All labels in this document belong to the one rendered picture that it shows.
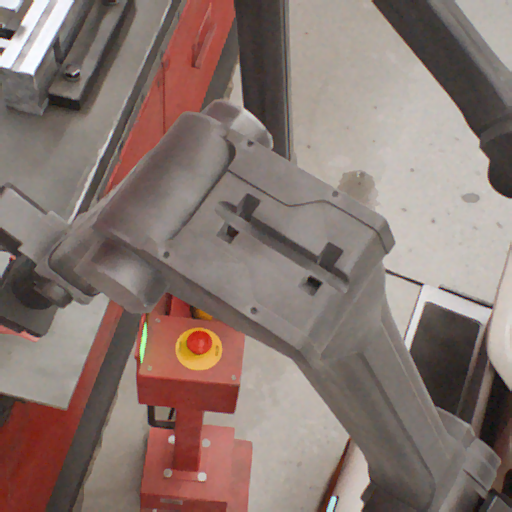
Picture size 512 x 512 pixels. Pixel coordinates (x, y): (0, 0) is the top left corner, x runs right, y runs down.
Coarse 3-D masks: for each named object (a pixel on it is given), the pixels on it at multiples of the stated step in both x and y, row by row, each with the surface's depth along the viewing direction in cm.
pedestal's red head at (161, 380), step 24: (168, 312) 128; (168, 336) 121; (240, 336) 123; (144, 360) 119; (168, 360) 119; (240, 360) 120; (144, 384) 120; (168, 384) 120; (192, 384) 119; (216, 384) 119; (192, 408) 127; (216, 408) 126
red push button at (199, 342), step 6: (198, 330) 120; (192, 336) 119; (198, 336) 119; (204, 336) 119; (210, 336) 119; (186, 342) 118; (192, 342) 118; (198, 342) 118; (204, 342) 118; (210, 342) 118; (192, 348) 118; (198, 348) 118; (204, 348) 118; (210, 348) 118; (198, 354) 119
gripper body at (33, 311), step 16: (16, 272) 86; (32, 272) 82; (0, 288) 86; (16, 288) 85; (32, 288) 83; (0, 304) 85; (16, 304) 86; (32, 304) 86; (48, 304) 86; (0, 320) 86; (16, 320) 85; (32, 320) 86; (48, 320) 87
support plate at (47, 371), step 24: (0, 264) 100; (72, 312) 98; (96, 312) 98; (0, 336) 95; (48, 336) 95; (72, 336) 96; (0, 360) 93; (24, 360) 94; (48, 360) 94; (72, 360) 94; (0, 384) 92; (24, 384) 92; (48, 384) 92; (72, 384) 92
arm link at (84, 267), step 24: (240, 120) 39; (264, 144) 40; (96, 216) 43; (72, 240) 57; (96, 240) 42; (48, 264) 68; (72, 264) 64; (96, 264) 37; (120, 264) 37; (144, 264) 37; (72, 288) 71; (96, 288) 43; (120, 288) 38; (144, 288) 37; (144, 312) 40
